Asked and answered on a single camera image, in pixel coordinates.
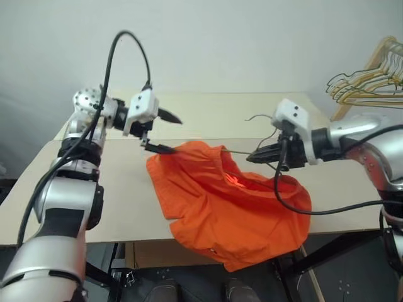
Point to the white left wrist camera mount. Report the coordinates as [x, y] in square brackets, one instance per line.
[143, 105]

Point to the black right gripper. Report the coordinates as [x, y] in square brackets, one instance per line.
[294, 154]

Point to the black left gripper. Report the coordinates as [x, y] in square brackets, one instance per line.
[141, 126]

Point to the bunch of wooden hangers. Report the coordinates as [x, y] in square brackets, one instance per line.
[341, 111]

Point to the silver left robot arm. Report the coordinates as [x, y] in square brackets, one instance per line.
[63, 201]

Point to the orange shirt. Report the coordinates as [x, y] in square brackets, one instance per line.
[233, 220]

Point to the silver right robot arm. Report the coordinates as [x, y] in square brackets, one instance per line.
[371, 138]

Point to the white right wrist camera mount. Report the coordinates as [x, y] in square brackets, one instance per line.
[292, 116]

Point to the thin wooden stick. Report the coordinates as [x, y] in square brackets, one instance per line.
[311, 273]

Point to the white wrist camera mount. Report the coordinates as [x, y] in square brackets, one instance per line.
[292, 116]
[143, 105]

